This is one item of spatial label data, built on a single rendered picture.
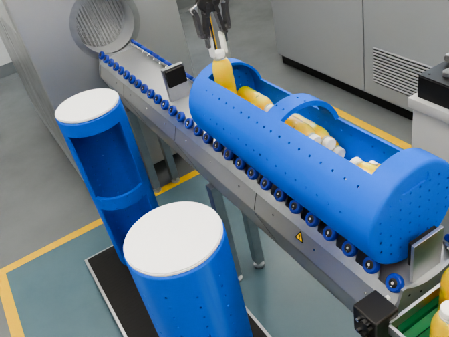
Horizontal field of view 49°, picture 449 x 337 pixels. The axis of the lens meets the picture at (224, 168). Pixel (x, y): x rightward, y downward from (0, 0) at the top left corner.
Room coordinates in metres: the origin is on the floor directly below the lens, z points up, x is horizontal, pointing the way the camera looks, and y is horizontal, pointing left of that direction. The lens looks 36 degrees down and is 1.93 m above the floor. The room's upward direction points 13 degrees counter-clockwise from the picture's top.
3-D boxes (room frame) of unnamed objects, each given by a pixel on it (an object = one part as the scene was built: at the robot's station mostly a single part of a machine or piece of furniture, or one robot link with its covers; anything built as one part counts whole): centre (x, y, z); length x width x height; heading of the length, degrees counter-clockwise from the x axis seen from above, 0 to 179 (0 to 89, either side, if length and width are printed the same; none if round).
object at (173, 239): (0.99, 0.18, 1.03); 0.28 x 0.28 x 0.01
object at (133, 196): (1.92, 0.51, 0.59); 0.28 x 0.28 x 0.88
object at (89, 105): (1.92, 0.51, 1.03); 0.28 x 0.28 x 0.01
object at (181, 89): (1.99, 0.12, 1.00); 0.10 x 0.04 x 0.15; 114
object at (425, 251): (0.78, -0.42, 0.99); 0.10 x 0.02 x 0.12; 114
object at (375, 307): (0.65, -0.26, 0.95); 0.10 x 0.07 x 0.10; 114
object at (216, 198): (1.71, 0.07, 0.31); 0.06 x 0.06 x 0.63; 24
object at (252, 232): (1.76, -0.06, 0.31); 0.06 x 0.06 x 0.63; 24
